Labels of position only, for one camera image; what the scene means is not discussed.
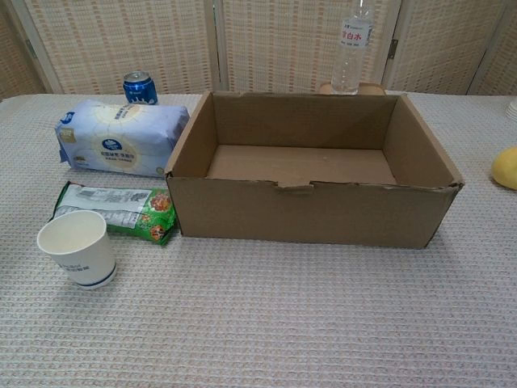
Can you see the yellow lemon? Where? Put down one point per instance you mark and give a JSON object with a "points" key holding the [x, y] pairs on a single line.
{"points": [[507, 167]]}

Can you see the blue soda can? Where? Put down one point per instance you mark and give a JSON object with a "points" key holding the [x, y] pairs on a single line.
{"points": [[139, 89]]}

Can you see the woven folding screen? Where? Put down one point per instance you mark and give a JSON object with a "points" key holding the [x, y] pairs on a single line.
{"points": [[121, 40]]}

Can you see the brown wooden coaster block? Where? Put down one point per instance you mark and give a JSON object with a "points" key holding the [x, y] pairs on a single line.
{"points": [[373, 89]]}

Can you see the pale blue tissue pack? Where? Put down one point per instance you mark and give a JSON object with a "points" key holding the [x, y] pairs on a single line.
{"points": [[117, 137]]}

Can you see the clear plastic water bottle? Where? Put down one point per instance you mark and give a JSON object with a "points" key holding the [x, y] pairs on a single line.
{"points": [[350, 60]]}

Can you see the white paper cup blue stripe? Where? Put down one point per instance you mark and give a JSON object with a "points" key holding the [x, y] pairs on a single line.
{"points": [[87, 250]]}

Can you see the woven pale tablecloth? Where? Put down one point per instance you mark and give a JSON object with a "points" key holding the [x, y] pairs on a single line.
{"points": [[258, 315]]}

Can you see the green snack packet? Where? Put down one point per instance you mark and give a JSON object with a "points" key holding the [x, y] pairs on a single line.
{"points": [[155, 210]]}

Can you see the open brown cardboard box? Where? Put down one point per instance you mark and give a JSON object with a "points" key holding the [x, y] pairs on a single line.
{"points": [[307, 214]]}

